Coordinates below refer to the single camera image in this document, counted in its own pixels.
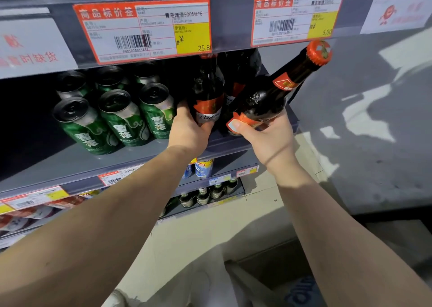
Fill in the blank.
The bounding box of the person's right hand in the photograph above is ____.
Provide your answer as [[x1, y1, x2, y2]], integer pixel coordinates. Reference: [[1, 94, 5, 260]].
[[231, 109, 299, 178]]

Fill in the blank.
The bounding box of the person's left hand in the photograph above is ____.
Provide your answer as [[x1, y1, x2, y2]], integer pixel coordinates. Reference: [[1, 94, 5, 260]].
[[167, 100, 215, 159]]

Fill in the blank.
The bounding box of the dark beer bottle red label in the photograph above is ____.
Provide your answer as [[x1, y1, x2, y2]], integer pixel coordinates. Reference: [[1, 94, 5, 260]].
[[188, 53, 225, 128], [223, 48, 263, 108]]

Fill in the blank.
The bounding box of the dark beer bottle orange cap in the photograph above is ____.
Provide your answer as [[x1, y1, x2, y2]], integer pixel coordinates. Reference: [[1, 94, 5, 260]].
[[225, 40, 333, 137]]

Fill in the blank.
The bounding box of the person's right forearm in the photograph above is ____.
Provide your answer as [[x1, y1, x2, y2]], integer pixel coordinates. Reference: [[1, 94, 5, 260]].
[[267, 160, 432, 307]]

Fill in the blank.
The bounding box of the person's left forearm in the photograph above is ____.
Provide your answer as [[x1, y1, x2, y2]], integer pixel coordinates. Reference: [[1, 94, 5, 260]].
[[0, 145, 203, 307]]

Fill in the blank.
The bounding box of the red-framed shelf price tag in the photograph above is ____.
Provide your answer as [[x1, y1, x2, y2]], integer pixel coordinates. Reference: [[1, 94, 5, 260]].
[[97, 164, 145, 186], [236, 166, 260, 178], [0, 185, 70, 215]]

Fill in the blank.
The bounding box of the thin black wrist band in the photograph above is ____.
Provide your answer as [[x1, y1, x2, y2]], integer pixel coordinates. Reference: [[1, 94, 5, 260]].
[[264, 153, 295, 167]]

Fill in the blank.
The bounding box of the white shelf price tag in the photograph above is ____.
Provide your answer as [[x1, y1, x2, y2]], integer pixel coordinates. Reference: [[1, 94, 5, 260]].
[[208, 174, 232, 186]]

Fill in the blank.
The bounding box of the group of green beer cans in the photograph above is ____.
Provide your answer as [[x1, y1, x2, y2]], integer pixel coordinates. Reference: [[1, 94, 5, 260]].
[[52, 61, 177, 155]]

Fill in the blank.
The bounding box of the grey metal shelf unit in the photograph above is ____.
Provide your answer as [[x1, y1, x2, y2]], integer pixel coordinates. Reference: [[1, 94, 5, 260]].
[[0, 0, 432, 250]]

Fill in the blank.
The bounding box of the small red-framed price label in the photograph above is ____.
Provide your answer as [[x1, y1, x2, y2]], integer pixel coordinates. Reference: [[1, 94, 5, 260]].
[[251, 0, 345, 48]]

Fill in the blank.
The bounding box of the large red-framed price label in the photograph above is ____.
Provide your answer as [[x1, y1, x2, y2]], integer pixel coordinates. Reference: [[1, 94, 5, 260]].
[[73, 0, 213, 65]]

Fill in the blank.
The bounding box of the white plastic bag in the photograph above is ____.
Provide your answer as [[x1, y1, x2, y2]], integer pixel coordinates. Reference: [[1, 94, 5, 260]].
[[101, 245, 282, 307]]

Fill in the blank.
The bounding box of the white bag with blue print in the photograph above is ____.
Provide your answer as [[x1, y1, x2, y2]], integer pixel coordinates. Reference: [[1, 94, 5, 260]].
[[275, 276, 327, 307]]

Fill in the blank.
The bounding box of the white sign with red characters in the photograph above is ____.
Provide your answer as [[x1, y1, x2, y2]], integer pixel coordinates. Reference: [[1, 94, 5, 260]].
[[0, 8, 79, 80]]

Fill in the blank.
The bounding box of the white sign with red logo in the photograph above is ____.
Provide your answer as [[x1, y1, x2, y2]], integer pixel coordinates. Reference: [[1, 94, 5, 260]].
[[360, 0, 432, 35]]

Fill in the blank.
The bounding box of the row of red-white drink packs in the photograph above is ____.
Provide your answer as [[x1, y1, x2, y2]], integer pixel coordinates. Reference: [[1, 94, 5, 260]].
[[0, 189, 103, 240]]

